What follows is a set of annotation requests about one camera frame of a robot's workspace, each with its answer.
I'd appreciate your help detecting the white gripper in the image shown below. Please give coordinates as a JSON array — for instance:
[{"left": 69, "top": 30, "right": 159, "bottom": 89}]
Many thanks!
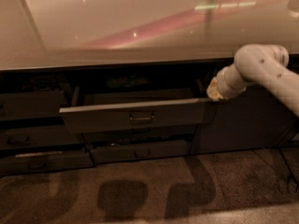
[{"left": 206, "top": 66, "right": 247, "bottom": 101}]

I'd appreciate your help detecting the dark drawer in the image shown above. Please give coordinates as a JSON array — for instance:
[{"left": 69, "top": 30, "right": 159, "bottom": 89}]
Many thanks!
[
  {"left": 60, "top": 88, "right": 218, "bottom": 133},
  {"left": 0, "top": 150, "right": 93, "bottom": 175},
  {"left": 82, "top": 124, "right": 196, "bottom": 143},
  {"left": 0, "top": 125, "right": 79, "bottom": 150},
  {"left": 91, "top": 139, "right": 190, "bottom": 163},
  {"left": 0, "top": 91, "right": 67, "bottom": 121}
]

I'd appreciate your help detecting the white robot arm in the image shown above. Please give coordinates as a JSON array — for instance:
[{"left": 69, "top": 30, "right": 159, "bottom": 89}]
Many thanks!
[{"left": 206, "top": 44, "right": 299, "bottom": 117}]

